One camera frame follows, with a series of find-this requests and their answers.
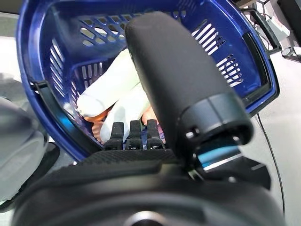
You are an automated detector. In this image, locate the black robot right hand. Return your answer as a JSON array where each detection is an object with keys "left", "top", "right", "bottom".
[{"left": 11, "top": 11, "right": 285, "bottom": 226}]

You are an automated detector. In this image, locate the blue plastic shopping basket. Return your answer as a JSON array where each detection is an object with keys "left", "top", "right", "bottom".
[{"left": 16, "top": 0, "right": 280, "bottom": 163}]

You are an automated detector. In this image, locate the black basket carry handle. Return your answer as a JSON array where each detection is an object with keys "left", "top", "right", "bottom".
[
  {"left": 242, "top": 32, "right": 281, "bottom": 116},
  {"left": 30, "top": 80, "right": 105, "bottom": 151}
]

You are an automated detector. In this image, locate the black basket pull handle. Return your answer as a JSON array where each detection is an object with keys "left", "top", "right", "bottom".
[{"left": 239, "top": 8, "right": 283, "bottom": 51}]

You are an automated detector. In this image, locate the black floor cable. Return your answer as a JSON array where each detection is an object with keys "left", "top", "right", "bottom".
[{"left": 255, "top": 112, "right": 285, "bottom": 226}]

